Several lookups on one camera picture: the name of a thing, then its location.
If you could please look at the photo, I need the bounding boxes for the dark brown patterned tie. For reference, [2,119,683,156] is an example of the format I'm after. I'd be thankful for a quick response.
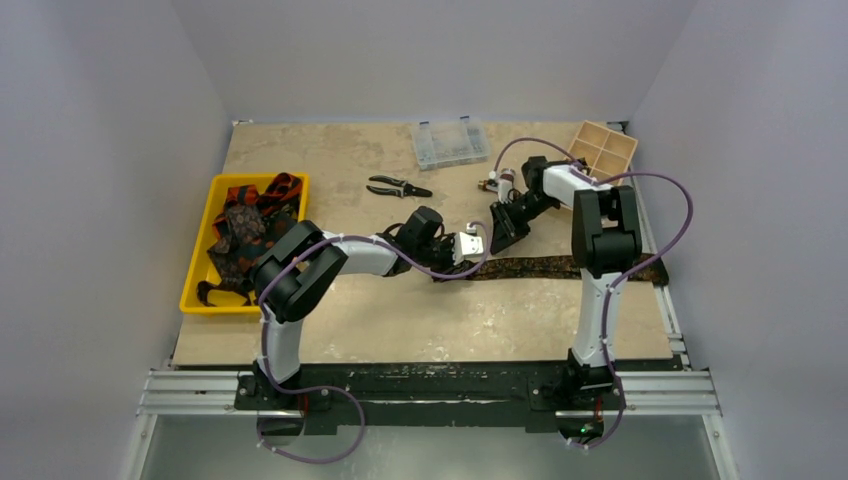
[463,255,670,286]

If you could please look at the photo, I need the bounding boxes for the wooden compartment tray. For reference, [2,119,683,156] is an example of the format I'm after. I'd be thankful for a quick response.
[568,121,638,180]

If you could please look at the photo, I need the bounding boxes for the yellow plastic bin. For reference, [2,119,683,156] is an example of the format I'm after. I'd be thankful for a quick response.
[178,172,311,316]

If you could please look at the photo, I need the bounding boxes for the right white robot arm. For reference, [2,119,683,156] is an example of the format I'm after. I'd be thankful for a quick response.
[482,156,642,407]

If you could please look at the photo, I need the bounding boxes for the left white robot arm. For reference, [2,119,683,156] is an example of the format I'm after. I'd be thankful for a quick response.
[251,207,461,409]

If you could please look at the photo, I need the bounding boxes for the clear plastic organizer box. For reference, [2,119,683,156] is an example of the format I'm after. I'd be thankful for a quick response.
[410,116,491,171]

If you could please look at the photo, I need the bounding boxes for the orange black striped tie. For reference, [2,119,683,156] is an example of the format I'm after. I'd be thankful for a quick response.
[208,172,309,236]

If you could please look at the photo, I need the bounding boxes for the black tie orange hearts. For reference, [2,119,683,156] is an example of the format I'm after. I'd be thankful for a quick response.
[196,212,297,307]

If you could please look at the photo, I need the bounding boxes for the brown floral tie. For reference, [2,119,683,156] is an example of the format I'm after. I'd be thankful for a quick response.
[207,205,267,279]

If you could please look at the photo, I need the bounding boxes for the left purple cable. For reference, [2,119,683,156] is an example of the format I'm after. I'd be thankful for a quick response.
[254,221,493,464]

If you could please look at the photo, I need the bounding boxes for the purple cable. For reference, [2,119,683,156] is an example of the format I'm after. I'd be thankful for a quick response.
[491,137,696,450]
[254,221,493,464]

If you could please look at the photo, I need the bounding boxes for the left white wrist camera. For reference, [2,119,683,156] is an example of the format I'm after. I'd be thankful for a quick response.
[452,232,486,265]

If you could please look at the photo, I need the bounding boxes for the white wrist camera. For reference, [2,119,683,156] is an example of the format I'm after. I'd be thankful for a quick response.
[496,177,514,204]
[452,232,486,265]

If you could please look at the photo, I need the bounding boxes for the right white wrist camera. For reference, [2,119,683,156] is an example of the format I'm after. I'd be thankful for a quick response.
[496,177,514,204]

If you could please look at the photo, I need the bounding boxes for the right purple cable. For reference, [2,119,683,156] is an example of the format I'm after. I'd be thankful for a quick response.
[491,137,696,450]

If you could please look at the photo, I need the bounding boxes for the black handled pliers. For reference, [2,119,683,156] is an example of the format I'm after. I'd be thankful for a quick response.
[365,175,433,198]

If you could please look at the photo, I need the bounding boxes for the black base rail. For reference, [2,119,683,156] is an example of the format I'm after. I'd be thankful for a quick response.
[136,357,722,439]

